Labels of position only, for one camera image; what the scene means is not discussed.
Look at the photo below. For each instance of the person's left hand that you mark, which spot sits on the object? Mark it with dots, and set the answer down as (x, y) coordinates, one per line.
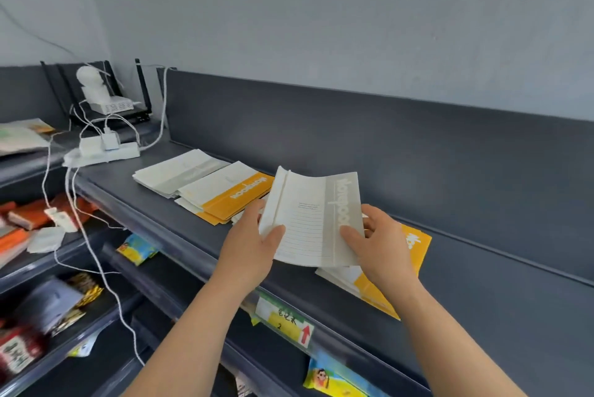
(246, 253)

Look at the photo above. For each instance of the person's right hand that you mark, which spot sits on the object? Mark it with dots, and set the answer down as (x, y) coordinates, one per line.
(390, 257)

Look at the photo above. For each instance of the small orange notebook stack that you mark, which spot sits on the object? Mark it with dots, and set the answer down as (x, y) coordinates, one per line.
(222, 188)
(417, 243)

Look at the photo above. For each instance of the person's right forearm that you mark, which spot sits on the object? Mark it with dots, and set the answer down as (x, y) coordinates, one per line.
(459, 350)

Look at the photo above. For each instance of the person's left forearm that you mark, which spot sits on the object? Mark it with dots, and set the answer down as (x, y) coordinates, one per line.
(185, 345)

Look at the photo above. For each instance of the yellow white price tag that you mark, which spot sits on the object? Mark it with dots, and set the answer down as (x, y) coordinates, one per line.
(283, 320)

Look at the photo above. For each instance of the dark grey back panel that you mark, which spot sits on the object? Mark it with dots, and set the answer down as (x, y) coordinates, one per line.
(371, 141)

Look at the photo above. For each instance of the white power strip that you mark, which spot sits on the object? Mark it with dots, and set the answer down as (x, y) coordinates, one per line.
(116, 153)

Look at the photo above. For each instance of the yellow brown snack packet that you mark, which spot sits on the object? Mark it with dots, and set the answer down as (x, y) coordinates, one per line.
(86, 290)

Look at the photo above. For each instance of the black router body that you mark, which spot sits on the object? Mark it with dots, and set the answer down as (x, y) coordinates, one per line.
(139, 116)

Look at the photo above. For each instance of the white charger plug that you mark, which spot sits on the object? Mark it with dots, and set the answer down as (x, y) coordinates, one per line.
(110, 139)

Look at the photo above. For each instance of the slotted dark metal upright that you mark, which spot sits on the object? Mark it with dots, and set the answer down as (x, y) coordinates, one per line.
(162, 95)

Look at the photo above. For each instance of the white power adapter block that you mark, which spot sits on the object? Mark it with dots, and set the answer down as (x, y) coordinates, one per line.
(90, 147)

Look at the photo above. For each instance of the black router antenna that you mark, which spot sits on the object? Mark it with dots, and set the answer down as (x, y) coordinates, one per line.
(144, 85)

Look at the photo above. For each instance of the white padded pouch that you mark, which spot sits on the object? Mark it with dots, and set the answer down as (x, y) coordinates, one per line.
(46, 240)

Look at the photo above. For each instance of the grey foil packet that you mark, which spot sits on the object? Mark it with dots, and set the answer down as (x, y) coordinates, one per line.
(46, 304)

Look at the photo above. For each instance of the orange white packet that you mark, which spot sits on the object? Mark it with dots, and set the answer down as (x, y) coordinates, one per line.
(32, 213)

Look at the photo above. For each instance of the white router device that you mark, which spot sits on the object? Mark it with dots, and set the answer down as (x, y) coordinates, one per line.
(90, 81)

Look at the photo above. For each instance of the red white snack packet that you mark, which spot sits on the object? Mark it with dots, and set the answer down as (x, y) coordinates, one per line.
(16, 352)

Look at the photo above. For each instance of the white router box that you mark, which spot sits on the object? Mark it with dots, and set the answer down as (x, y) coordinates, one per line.
(55, 85)

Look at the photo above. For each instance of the pale flat paper packet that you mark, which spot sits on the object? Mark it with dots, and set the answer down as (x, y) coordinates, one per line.
(21, 137)

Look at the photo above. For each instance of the clear plastic price rail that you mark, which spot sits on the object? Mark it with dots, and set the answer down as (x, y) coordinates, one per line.
(185, 257)

